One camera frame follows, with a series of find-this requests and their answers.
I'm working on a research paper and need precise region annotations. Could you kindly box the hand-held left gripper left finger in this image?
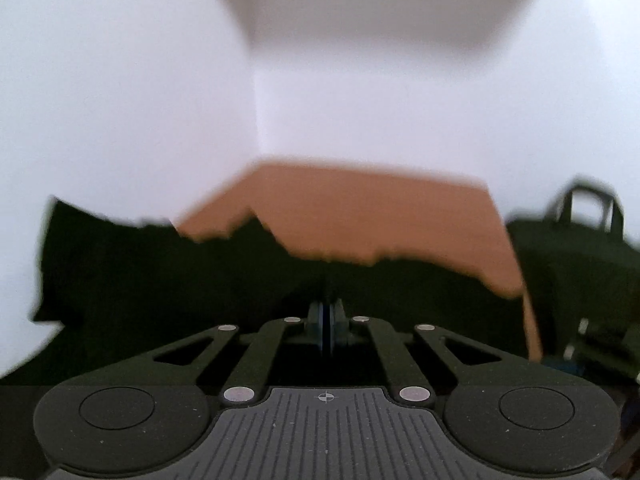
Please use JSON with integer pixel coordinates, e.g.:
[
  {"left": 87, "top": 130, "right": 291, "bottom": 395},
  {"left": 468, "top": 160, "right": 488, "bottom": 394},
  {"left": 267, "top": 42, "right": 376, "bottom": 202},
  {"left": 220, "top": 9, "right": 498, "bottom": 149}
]
[{"left": 150, "top": 301, "right": 326, "bottom": 407}]

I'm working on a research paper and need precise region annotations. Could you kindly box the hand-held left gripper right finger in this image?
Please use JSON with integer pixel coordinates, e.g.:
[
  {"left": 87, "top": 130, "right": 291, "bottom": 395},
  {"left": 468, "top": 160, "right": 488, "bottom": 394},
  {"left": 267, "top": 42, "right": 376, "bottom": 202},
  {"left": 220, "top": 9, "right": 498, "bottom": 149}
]
[{"left": 327, "top": 299, "right": 506, "bottom": 407}]

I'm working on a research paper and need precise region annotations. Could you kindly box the black garment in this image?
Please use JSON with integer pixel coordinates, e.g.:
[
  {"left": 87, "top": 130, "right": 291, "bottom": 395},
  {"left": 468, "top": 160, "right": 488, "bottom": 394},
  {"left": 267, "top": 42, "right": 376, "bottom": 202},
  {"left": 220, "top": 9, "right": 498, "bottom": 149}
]
[{"left": 0, "top": 197, "right": 532, "bottom": 461}]

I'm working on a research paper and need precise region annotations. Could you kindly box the dark bag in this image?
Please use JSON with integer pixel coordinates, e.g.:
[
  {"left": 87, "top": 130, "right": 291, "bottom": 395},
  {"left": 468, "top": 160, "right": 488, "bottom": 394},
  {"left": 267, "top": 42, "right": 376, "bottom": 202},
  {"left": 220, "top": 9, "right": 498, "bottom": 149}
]
[{"left": 504, "top": 176, "right": 640, "bottom": 386}]

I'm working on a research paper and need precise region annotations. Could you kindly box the white wall shelf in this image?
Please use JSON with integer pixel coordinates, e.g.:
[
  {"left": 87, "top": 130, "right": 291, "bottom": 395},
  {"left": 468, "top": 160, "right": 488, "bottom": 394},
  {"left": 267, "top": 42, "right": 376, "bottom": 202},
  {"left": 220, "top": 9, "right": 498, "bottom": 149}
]
[{"left": 200, "top": 0, "right": 562, "bottom": 55}]

